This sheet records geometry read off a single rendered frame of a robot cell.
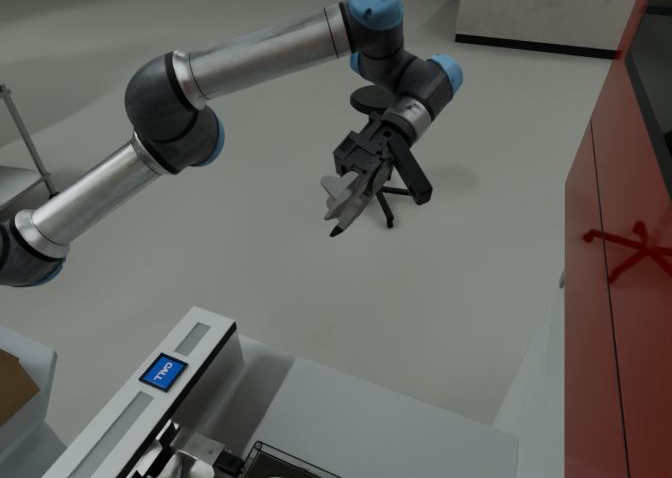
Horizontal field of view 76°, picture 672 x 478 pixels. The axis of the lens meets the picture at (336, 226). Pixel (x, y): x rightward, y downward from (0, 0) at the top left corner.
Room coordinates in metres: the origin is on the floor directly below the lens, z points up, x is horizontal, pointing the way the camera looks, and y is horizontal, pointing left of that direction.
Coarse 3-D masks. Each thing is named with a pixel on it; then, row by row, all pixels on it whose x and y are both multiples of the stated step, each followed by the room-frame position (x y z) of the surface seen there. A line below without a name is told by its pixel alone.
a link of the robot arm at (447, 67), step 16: (416, 64) 0.74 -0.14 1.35; (432, 64) 0.75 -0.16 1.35; (448, 64) 0.74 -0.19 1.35; (400, 80) 0.73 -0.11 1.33; (416, 80) 0.72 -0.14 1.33; (432, 80) 0.71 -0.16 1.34; (448, 80) 0.72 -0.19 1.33; (416, 96) 0.69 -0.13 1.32; (432, 96) 0.69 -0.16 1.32; (448, 96) 0.71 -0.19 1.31; (432, 112) 0.68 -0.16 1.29
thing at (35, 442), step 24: (0, 336) 0.59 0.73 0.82; (24, 336) 0.59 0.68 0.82; (24, 360) 0.53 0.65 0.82; (48, 360) 0.53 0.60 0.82; (48, 384) 0.48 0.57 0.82; (24, 408) 0.42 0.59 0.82; (0, 432) 0.38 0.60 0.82; (24, 432) 0.38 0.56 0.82; (48, 432) 0.46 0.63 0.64; (0, 456) 0.34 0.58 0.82; (24, 456) 0.40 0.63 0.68; (48, 456) 0.43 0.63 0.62
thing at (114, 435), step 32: (192, 320) 0.52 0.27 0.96; (224, 320) 0.52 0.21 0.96; (160, 352) 0.45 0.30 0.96; (192, 352) 0.45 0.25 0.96; (128, 384) 0.39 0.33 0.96; (96, 416) 0.33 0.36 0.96; (128, 416) 0.34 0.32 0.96; (160, 416) 0.33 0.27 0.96; (96, 448) 0.29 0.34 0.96; (128, 448) 0.29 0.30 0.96
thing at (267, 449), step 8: (264, 448) 0.31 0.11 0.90; (272, 448) 0.31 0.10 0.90; (272, 456) 0.30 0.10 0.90; (280, 456) 0.30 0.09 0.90; (288, 456) 0.30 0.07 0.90; (288, 464) 0.29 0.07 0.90; (296, 464) 0.29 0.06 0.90; (304, 464) 0.29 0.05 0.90; (312, 464) 0.29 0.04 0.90; (312, 472) 0.28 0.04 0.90; (320, 472) 0.28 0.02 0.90; (328, 472) 0.28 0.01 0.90
